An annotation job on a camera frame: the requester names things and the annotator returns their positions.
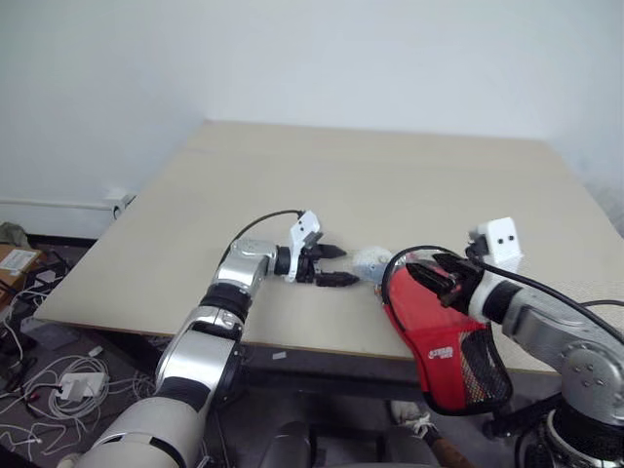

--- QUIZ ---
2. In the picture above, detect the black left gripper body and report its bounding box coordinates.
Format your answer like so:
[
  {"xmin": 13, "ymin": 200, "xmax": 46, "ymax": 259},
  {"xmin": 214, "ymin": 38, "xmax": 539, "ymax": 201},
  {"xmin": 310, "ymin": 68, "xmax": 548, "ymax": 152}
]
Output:
[{"xmin": 294, "ymin": 232, "xmax": 327, "ymax": 287}]

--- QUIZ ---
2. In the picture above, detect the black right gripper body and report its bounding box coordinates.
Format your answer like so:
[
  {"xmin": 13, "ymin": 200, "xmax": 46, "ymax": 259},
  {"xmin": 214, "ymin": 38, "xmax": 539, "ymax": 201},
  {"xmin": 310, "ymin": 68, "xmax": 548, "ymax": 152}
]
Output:
[{"xmin": 440, "ymin": 265, "xmax": 488, "ymax": 312}]

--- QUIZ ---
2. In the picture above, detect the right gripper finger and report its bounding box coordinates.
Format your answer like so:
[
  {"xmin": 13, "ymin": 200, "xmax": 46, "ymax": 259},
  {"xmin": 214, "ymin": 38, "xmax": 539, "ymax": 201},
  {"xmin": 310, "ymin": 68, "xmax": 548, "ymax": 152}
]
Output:
[
  {"xmin": 407, "ymin": 263, "xmax": 454, "ymax": 295},
  {"xmin": 432, "ymin": 252, "xmax": 473, "ymax": 275}
]

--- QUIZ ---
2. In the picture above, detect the red paddle case black mesh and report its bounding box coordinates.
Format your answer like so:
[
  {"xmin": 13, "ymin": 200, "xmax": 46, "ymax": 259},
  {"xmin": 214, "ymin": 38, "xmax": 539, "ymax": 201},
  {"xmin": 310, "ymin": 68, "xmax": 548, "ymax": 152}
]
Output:
[{"xmin": 377, "ymin": 246, "xmax": 514, "ymax": 417}]

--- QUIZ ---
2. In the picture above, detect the small white crumpled object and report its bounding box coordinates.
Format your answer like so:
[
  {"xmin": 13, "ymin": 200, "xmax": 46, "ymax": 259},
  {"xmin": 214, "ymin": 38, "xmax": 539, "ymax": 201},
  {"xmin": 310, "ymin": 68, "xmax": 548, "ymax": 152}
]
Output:
[{"xmin": 351, "ymin": 246, "xmax": 394, "ymax": 285}]

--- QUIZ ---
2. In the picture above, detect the white shoe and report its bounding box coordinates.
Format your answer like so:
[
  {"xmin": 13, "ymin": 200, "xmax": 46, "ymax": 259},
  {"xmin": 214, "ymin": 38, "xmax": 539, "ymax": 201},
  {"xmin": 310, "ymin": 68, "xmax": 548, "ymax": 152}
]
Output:
[{"xmin": 388, "ymin": 399, "xmax": 436, "ymax": 434}]

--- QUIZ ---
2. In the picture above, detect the dark rounded shape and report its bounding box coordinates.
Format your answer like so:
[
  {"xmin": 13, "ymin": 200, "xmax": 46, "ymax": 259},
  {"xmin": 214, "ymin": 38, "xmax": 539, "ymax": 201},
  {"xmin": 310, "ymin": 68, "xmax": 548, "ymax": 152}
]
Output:
[{"xmin": 261, "ymin": 420, "xmax": 314, "ymax": 468}]

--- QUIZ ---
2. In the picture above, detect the white power adapter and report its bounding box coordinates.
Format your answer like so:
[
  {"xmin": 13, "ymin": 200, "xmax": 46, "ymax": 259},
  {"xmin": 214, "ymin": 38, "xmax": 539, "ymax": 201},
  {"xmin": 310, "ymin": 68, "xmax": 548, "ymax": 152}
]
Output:
[{"xmin": 57, "ymin": 371, "xmax": 110, "ymax": 403}]

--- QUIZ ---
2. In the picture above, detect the brown cardboard box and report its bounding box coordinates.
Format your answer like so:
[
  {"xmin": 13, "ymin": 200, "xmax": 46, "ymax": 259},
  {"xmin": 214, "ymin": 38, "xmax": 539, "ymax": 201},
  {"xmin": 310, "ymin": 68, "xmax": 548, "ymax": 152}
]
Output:
[{"xmin": 0, "ymin": 242, "xmax": 44, "ymax": 290}]

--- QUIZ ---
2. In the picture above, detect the olive green bag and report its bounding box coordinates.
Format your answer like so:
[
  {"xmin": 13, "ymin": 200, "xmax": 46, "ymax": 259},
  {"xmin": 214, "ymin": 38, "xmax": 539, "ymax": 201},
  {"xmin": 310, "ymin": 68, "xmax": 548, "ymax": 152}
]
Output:
[{"xmin": 0, "ymin": 221, "xmax": 29, "ymax": 248}]

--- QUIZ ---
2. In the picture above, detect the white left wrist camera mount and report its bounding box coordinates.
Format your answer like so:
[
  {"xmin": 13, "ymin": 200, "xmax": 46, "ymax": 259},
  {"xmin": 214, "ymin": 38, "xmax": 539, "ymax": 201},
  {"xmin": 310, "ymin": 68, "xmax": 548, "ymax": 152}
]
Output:
[{"xmin": 285, "ymin": 210, "xmax": 323, "ymax": 284}]

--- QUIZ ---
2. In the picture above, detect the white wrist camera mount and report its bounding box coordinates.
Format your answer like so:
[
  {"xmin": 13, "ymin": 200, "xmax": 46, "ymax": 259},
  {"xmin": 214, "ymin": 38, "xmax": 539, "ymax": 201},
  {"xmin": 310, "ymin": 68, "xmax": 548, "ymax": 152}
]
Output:
[
  {"xmin": 285, "ymin": 210, "xmax": 323, "ymax": 284},
  {"xmin": 465, "ymin": 217, "xmax": 524, "ymax": 322}
]

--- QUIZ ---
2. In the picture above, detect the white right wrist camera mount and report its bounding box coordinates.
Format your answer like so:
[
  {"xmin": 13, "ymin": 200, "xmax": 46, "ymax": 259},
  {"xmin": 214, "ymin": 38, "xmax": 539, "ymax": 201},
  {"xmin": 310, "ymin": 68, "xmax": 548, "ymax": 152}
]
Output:
[{"xmin": 465, "ymin": 217, "xmax": 524, "ymax": 322}]

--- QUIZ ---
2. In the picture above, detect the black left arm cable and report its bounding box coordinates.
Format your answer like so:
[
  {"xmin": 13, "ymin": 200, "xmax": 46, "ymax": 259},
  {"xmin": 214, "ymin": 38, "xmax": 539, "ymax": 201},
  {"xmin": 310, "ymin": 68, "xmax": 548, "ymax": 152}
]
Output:
[{"xmin": 226, "ymin": 209, "xmax": 306, "ymax": 264}]

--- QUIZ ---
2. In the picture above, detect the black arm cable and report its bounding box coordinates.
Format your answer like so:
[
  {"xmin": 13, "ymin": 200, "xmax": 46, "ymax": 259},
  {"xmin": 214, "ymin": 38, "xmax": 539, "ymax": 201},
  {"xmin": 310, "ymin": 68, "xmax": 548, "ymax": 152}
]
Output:
[
  {"xmin": 226, "ymin": 209, "xmax": 306, "ymax": 264},
  {"xmin": 465, "ymin": 245, "xmax": 624, "ymax": 343}
]

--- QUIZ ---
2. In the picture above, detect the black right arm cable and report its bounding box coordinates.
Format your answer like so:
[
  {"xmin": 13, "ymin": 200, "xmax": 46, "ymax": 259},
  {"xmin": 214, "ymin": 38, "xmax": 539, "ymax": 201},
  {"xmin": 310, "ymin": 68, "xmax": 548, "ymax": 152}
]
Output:
[{"xmin": 465, "ymin": 245, "xmax": 624, "ymax": 343}]

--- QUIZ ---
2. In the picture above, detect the dark table frame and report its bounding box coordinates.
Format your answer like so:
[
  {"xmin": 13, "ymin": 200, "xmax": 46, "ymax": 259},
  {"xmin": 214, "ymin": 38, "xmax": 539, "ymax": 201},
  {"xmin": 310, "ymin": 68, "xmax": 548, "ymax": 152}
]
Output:
[{"xmin": 95, "ymin": 330, "xmax": 428, "ymax": 394}]

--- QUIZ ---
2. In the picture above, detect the white wall socket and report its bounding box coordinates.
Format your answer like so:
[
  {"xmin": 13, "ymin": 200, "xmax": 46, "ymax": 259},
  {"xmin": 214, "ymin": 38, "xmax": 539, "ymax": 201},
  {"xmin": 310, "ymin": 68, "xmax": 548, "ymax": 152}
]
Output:
[{"xmin": 109, "ymin": 193, "xmax": 137, "ymax": 218}]

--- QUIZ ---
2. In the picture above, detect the white wall cable duct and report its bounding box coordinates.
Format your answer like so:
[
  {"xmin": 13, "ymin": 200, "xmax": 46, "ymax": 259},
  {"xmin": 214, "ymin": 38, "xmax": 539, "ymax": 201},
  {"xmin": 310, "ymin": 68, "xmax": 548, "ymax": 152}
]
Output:
[{"xmin": 0, "ymin": 196, "xmax": 114, "ymax": 212}]

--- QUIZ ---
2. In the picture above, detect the white cable tangle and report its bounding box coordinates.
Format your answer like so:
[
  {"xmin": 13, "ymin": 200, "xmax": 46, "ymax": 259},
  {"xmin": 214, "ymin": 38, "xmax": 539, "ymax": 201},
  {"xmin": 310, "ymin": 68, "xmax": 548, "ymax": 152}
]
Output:
[{"xmin": 0, "ymin": 287, "xmax": 158, "ymax": 457}]

